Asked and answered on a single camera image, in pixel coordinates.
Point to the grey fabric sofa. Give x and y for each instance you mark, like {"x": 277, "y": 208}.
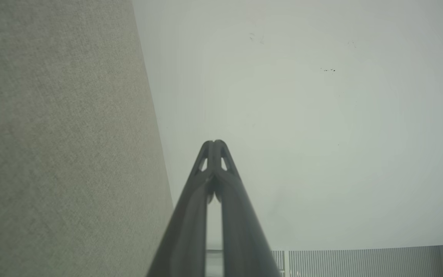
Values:
{"x": 52, "y": 154}

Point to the white ribbed vent grille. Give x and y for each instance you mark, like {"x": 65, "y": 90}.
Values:
{"x": 360, "y": 263}

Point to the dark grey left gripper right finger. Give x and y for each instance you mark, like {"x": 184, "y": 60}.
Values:
{"x": 240, "y": 223}

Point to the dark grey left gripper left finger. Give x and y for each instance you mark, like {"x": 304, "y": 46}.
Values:
{"x": 190, "y": 215}

